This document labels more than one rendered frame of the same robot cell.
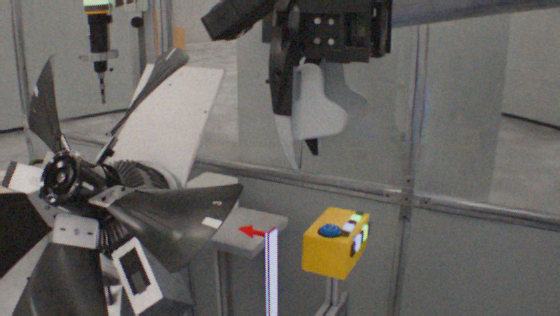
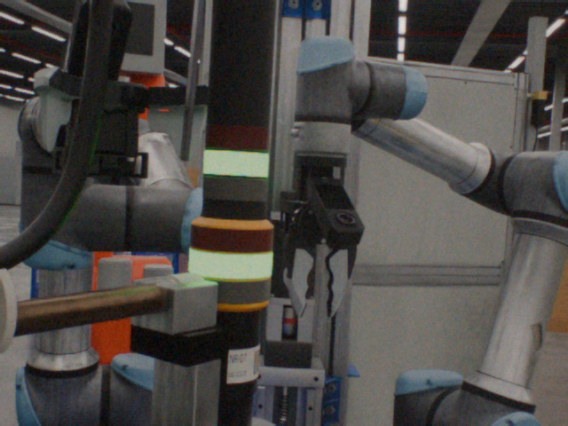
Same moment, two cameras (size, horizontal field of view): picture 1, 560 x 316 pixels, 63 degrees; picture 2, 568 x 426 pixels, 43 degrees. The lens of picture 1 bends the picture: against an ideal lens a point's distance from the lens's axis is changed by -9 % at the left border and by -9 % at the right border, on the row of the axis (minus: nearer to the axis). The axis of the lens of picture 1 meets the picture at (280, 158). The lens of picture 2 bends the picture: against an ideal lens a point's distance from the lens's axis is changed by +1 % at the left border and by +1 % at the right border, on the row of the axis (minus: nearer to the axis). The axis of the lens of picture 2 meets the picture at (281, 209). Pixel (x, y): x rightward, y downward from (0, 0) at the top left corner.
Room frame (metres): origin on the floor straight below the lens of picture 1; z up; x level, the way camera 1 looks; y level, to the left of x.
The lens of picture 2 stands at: (1.13, 0.61, 1.61)
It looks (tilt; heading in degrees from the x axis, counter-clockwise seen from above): 3 degrees down; 226
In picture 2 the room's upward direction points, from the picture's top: 3 degrees clockwise
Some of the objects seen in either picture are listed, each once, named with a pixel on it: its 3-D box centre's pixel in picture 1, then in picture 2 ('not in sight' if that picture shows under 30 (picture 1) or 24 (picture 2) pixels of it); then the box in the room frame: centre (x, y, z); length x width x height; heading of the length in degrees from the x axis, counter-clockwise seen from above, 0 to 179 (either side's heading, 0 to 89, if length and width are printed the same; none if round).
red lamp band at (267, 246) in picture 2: not in sight; (232, 236); (0.88, 0.33, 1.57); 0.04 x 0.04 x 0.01
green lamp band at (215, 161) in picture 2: not in sight; (235, 163); (0.88, 0.33, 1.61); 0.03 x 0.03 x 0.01
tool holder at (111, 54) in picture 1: (98, 31); (212, 369); (0.89, 0.33, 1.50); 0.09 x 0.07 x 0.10; 9
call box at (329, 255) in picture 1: (336, 243); not in sight; (0.99, -0.13, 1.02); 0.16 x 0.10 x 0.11; 154
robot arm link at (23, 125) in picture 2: not in sight; (59, 129); (0.76, -0.12, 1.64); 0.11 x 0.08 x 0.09; 74
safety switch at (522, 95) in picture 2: not in sight; (529, 122); (-1.24, -0.60, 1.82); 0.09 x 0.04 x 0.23; 154
